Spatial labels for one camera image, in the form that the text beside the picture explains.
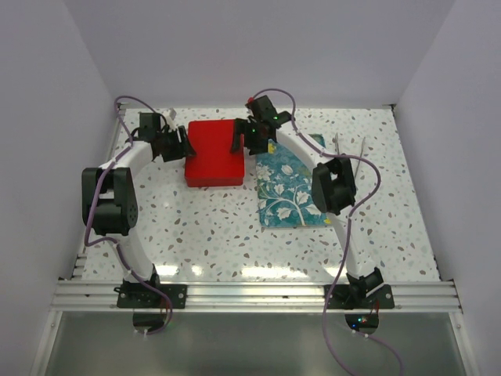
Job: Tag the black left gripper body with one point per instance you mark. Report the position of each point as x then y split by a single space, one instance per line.
171 145

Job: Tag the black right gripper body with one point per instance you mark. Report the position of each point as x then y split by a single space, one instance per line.
254 139

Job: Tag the red box lid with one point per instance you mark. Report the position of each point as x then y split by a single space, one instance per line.
212 139

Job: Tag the metal tweezers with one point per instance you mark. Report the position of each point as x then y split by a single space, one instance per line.
336 141

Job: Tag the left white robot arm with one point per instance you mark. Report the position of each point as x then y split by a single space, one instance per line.
110 209

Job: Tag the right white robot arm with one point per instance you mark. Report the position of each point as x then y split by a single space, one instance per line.
333 183

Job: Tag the red chocolate box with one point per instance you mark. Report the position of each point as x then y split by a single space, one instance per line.
214 180

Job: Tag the teal floral tray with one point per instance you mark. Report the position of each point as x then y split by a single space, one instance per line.
284 186

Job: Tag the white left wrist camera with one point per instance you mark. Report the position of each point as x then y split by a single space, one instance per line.
171 114

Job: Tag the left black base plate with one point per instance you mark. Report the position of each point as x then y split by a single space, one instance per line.
136 296

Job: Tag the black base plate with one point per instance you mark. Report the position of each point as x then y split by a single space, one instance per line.
341 298
136 296

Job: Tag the aluminium mounting rail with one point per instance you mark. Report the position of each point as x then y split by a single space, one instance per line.
267 297

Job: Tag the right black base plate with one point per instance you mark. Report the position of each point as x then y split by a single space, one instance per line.
341 298

